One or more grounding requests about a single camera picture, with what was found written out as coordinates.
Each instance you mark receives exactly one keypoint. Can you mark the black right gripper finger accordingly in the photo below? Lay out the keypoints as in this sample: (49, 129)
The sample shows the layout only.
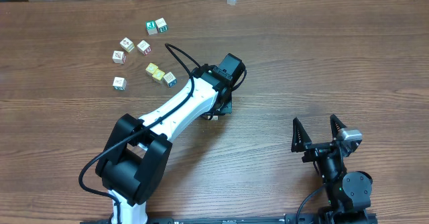
(300, 139)
(336, 125)

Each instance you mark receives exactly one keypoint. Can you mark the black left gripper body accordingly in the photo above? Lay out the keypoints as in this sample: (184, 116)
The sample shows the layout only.
(226, 104)

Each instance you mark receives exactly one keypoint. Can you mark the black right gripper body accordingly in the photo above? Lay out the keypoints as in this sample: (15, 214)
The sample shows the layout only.
(320, 149)

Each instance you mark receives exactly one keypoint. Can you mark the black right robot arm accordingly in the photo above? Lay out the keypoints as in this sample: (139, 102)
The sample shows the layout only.
(348, 192)

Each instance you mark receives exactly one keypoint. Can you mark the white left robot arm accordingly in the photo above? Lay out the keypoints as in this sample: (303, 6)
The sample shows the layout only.
(138, 149)

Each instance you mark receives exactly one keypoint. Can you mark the blue edged letter block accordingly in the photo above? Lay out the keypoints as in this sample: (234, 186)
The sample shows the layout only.
(170, 79)

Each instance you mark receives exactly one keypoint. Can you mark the yellow letter O block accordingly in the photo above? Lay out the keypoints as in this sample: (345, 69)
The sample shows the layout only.
(158, 75)

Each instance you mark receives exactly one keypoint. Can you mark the yellow letter G block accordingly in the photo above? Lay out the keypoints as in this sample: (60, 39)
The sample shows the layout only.
(151, 69)

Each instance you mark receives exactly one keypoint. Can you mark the red letter U block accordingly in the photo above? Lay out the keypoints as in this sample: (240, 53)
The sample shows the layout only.
(144, 47)

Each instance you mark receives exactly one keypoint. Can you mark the teal number block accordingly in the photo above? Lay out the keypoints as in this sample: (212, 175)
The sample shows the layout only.
(161, 25)

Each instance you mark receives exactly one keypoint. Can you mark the green letter block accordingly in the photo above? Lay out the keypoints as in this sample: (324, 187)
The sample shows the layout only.
(151, 27)

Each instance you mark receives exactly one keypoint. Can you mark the teal edged picture block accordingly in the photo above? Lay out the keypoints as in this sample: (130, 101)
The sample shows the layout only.
(119, 83)

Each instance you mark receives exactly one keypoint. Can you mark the yellow edged picture block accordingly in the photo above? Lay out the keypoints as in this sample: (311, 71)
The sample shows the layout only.
(127, 44)

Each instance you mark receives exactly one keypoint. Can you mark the red edged picture block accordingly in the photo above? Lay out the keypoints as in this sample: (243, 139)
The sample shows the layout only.
(119, 57)

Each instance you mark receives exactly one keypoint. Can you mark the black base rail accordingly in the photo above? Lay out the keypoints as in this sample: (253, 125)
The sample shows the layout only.
(286, 219)

